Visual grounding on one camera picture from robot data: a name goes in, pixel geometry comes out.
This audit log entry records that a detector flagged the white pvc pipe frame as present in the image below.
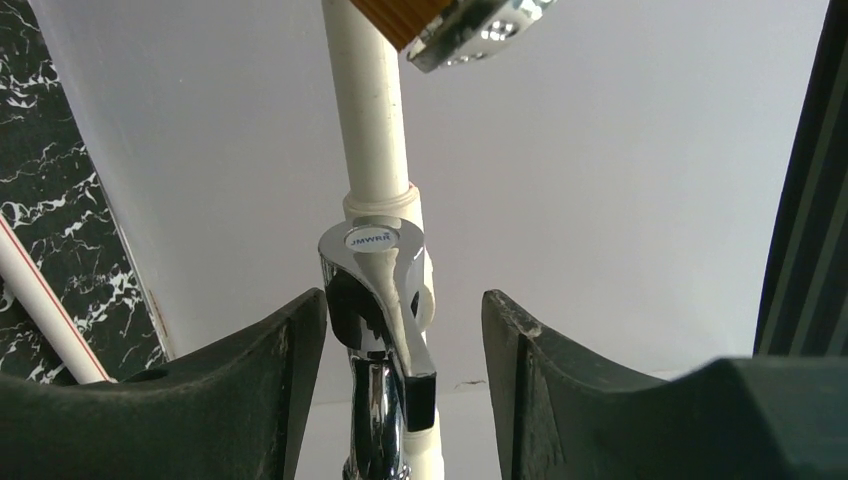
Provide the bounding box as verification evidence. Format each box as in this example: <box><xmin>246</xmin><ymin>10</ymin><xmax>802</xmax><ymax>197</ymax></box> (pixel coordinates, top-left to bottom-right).
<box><xmin>1</xmin><ymin>1</ymin><xmax>445</xmax><ymax>479</ymax></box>

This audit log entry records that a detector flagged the chrome metal faucet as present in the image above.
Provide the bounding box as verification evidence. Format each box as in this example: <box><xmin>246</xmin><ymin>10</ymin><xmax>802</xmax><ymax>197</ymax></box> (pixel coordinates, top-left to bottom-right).
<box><xmin>318</xmin><ymin>215</ymin><xmax>437</xmax><ymax>479</ymax></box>

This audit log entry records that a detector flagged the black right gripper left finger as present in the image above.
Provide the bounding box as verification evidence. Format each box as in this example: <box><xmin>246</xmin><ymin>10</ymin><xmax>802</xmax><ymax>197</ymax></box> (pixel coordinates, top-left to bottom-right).
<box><xmin>1</xmin><ymin>288</ymin><xmax>327</xmax><ymax>479</ymax></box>

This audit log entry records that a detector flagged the orange plastic faucet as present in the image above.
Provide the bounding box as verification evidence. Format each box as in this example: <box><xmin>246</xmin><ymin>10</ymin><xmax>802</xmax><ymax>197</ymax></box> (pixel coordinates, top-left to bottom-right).
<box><xmin>353</xmin><ymin>0</ymin><xmax>557</xmax><ymax>73</ymax></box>

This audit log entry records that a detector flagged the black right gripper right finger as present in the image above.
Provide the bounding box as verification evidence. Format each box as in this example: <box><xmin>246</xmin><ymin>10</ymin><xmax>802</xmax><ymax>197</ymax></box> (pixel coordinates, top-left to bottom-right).
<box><xmin>481</xmin><ymin>290</ymin><xmax>847</xmax><ymax>479</ymax></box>

